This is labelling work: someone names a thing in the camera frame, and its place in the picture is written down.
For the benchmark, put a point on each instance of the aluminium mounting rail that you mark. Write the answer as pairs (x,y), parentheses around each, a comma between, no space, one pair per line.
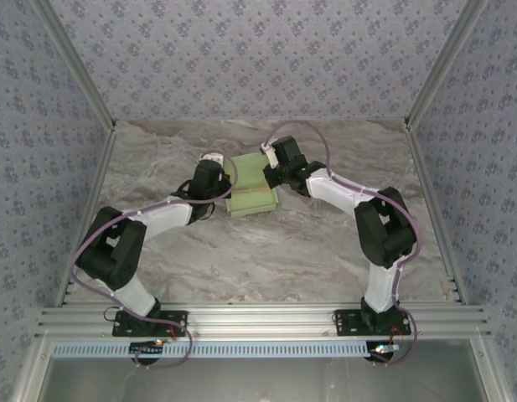
(258,320)

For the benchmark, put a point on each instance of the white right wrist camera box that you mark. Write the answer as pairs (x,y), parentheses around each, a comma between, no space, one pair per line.
(271,157)

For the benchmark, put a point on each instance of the aluminium frame leg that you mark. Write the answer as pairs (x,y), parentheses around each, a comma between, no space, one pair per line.
(34,368)
(492,368)

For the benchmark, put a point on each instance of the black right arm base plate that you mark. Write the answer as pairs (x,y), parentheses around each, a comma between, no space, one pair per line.
(346,326)

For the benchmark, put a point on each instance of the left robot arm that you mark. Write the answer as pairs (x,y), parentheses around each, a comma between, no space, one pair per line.
(161,215)

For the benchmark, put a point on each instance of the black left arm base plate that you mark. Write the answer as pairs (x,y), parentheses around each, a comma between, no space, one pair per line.
(124,331)

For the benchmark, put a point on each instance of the grey metal sheet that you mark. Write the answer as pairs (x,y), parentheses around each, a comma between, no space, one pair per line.
(258,381)

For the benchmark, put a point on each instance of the aluminium frame post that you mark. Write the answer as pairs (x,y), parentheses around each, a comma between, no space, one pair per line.
(441,63)
(78,63)

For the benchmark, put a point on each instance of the small black controller board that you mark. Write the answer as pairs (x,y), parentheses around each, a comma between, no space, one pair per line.
(384,348)
(147,346)

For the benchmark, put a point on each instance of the light green paper box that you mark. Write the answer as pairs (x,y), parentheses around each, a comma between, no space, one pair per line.
(249,205)

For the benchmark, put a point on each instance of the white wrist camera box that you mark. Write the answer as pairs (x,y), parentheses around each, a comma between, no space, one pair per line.
(212,159)
(271,157)

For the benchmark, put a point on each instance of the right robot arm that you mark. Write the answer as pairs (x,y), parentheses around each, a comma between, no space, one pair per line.
(333,188)

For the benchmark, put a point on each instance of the aluminium table side rail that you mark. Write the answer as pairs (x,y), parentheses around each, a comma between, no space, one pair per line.
(427,176)
(97,176)

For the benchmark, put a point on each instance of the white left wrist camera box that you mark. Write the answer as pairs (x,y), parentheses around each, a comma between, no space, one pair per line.
(212,159)

